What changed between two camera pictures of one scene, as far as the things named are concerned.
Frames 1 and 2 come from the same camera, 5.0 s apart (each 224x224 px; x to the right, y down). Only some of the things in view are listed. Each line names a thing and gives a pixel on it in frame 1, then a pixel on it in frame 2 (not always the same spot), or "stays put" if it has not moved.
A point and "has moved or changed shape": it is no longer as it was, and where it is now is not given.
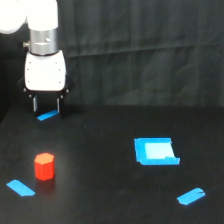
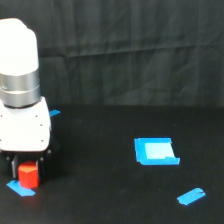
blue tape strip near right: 191,196 stays put
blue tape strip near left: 20,188 stays put
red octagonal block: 44,164 has moved or changed shape
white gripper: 45,77 to 27,130
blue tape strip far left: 48,114 stays put
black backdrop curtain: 128,53 stays put
